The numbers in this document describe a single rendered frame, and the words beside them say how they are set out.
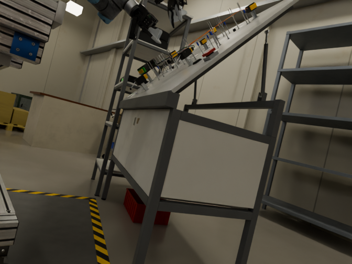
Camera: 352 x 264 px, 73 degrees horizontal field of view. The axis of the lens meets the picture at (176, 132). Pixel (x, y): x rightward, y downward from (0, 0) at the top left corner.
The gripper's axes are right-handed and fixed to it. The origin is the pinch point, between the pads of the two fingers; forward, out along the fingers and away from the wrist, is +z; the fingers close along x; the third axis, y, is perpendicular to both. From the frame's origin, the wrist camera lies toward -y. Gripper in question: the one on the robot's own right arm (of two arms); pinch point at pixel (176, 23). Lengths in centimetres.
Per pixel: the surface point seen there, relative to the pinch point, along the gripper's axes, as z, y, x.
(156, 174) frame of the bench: 71, -38, -21
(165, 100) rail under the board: 41, -28, -23
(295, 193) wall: 185, 192, 83
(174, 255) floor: 130, -25, 11
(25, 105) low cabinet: -50, -93, 728
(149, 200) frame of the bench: 81, -43, -18
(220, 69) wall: -8, 237, 233
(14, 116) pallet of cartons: 0, -111, 451
